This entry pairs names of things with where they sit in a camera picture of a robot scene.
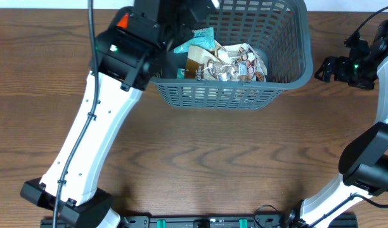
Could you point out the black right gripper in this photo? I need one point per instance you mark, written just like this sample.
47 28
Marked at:
340 73

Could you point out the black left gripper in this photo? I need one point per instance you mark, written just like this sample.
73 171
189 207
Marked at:
180 33

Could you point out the teal snack bar wrapper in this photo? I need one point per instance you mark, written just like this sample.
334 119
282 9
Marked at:
203 38

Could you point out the brown white mushroom pouch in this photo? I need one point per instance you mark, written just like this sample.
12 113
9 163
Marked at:
202 65

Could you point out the multicolour Kleenex tissue multipack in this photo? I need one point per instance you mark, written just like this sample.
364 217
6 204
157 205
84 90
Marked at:
180 73

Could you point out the brown white coconut pouch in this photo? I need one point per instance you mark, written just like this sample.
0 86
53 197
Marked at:
245 55

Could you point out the orange spaghetti pasta packet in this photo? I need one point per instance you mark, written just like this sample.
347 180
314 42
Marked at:
123 22

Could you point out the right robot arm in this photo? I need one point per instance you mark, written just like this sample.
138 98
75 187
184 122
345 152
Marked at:
363 165

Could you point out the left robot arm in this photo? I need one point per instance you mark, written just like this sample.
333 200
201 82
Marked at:
125 57

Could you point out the grey plastic mesh basket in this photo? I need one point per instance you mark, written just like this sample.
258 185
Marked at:
277 30

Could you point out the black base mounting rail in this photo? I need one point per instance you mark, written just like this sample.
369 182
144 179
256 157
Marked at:
345 220

